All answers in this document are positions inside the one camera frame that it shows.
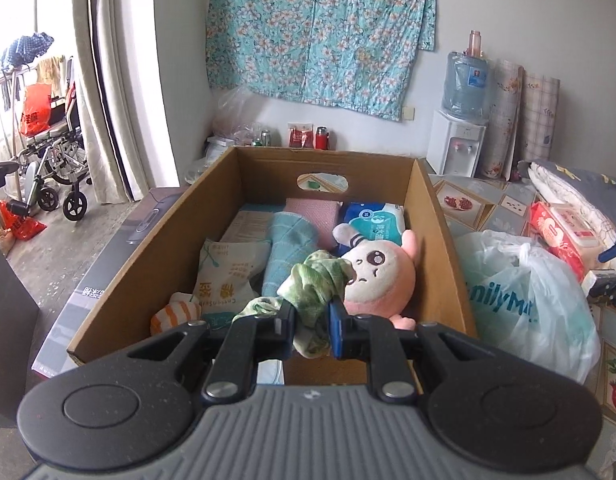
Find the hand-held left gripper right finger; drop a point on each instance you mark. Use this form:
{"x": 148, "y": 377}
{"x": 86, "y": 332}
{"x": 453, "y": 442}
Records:
{"x": 336, "y": 330}

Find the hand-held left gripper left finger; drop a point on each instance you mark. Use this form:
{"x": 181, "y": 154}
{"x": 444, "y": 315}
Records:
{"x": 287, "y": 330}

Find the green cloth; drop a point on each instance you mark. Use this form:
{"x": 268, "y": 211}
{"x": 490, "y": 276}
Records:
{"x": 313, "y": 285}

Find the pink plush toy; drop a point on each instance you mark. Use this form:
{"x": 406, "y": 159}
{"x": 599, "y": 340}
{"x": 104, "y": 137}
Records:
{"x": 383, "y": 270}

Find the blue checked towel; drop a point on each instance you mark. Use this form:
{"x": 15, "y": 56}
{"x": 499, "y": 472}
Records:
{"x": 290, "y": 250}

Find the white packet with orange print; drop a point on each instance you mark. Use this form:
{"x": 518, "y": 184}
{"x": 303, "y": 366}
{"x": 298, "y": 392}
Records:
{"x": 228, "y": 275}

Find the white and blue box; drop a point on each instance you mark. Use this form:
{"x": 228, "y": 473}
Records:
{"x": 248, "y": 225}

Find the blue wet wipes pack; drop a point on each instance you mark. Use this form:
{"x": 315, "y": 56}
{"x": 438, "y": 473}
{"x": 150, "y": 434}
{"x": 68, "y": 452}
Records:
{"x": 378, "y": 225}

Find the pink mesh sponge pad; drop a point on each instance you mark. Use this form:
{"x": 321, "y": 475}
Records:
{"x": 310, "y": 217}

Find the orange striped soft toy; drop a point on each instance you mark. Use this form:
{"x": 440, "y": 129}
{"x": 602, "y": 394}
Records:
{"x": 173, "y": 312}

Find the brown cardboard box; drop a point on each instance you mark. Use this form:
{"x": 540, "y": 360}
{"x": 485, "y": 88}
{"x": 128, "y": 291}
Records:
{"x": 433, "y": 240}

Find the wet wipes pack red label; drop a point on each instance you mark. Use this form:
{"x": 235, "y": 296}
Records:
{"x": 563, "y": 230}

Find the white quilt with yellow patch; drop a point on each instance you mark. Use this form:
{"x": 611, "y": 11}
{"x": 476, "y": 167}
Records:
{"x": 578, "y": 185}

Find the white plastic bag teal print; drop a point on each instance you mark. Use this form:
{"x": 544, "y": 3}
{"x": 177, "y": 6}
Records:
{"x": 518, "y": 300}

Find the checked rolled mat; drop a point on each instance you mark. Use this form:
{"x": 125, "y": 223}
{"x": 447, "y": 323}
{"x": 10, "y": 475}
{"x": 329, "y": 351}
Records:
{"x": 540, "y": 120}

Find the floral rolled mat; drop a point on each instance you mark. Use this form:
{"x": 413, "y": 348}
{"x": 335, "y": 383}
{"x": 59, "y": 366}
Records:
{"x": 503, "y": 120}

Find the dark grey flat carton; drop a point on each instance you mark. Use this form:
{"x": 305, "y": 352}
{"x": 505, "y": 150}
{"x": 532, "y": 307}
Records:
{"x": 113, "y": 270}

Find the red thermos bottle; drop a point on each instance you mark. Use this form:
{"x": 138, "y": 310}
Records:
{"x": 322, "y": 139}

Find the white water dispenser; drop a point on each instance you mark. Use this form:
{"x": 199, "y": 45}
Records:
{"x": 455, "y": 145}

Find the red packet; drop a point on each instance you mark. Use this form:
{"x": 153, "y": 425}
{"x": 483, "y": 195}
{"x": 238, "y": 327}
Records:
{"x": 299, "y": 136}

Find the clear plastic bag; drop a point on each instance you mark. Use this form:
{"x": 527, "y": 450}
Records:
{"x": 233, "y": 115}

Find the blue water jug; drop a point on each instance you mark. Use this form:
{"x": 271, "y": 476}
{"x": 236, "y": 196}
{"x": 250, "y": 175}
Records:
{"x": 465, "y": 85}

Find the pink bottle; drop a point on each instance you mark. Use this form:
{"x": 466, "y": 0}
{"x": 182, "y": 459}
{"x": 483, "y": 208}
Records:
{"x": 475, "y": 44}

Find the dark grey panel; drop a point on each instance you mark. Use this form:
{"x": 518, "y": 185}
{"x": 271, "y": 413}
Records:
{"x": 10, "y": 335}

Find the crumpled red bag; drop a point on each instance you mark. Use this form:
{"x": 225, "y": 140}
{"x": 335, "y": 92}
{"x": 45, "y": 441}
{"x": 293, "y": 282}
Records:
{"x": 20, "y": 222}

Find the wheelchair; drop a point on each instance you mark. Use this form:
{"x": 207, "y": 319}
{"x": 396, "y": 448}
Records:
{"x": 53, "y": 160}

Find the teal floral cloth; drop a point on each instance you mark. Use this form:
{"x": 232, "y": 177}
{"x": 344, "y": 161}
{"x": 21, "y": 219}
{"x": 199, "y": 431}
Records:
{"x": 318, "y": 30}

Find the black seat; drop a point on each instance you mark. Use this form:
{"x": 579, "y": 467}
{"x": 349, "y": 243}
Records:
{"x": 3, "y": 170}

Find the red plastic bag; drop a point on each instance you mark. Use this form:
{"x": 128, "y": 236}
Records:
{"x": 36, "y": 110}

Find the dark blue hanging garment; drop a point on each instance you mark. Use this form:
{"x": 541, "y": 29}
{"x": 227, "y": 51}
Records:
{"x": 25, "y": 50}

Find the wall socket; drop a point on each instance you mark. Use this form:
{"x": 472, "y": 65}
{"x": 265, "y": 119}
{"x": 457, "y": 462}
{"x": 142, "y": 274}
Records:
{"x": 408, "y": 113}

